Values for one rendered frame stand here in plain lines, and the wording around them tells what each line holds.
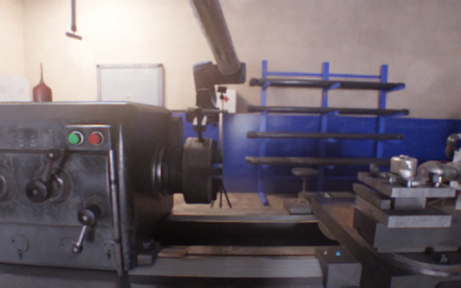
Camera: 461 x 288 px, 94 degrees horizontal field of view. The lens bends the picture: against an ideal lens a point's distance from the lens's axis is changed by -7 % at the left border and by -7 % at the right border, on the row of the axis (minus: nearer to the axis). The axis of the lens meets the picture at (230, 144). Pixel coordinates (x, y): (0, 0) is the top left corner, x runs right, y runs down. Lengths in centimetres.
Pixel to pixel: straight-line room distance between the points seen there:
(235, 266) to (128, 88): 372
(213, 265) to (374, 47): 437
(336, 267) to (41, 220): 86
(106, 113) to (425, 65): 500
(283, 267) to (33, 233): 76
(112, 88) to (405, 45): 497
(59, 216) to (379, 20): 481
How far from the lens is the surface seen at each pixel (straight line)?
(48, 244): 89
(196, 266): 80
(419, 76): 512
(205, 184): 78
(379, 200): 72
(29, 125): 82
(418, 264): 76
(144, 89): 410
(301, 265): 83
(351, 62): 446
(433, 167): 118
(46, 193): 73
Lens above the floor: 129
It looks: 7 degrees down
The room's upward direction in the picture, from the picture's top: 1 degrees clockwise
